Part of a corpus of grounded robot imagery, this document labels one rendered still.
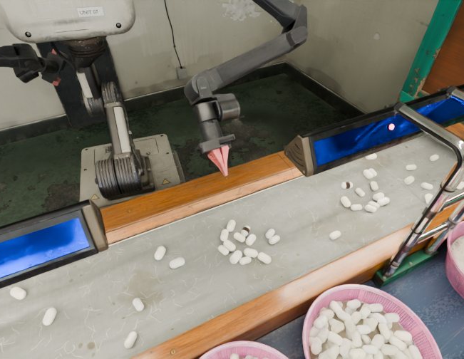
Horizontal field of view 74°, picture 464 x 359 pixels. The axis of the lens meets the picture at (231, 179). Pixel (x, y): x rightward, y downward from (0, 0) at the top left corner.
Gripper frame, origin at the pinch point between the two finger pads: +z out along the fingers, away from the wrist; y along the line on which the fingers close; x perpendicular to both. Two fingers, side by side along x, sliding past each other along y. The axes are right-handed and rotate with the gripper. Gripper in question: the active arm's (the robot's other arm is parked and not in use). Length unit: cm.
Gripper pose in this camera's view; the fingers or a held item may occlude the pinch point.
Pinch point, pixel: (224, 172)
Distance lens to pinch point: 84.2
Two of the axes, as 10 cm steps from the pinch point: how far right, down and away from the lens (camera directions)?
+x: -2.7, 1.4, 9.5
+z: 3.3, 9.4, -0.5
